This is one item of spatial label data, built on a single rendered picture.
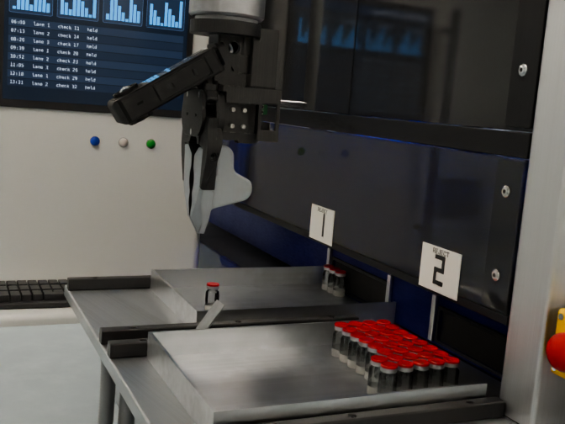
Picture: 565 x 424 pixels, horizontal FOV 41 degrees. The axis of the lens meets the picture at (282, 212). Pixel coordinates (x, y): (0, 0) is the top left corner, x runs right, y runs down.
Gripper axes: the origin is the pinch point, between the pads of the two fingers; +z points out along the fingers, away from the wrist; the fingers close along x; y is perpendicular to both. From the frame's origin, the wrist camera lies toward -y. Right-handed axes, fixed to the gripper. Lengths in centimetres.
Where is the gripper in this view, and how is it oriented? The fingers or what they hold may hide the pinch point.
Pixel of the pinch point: (193, 220)
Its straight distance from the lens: 77.9
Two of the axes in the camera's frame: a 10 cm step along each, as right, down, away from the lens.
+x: -3.9, -1.6, 9.1
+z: -0.8, 9.9, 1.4
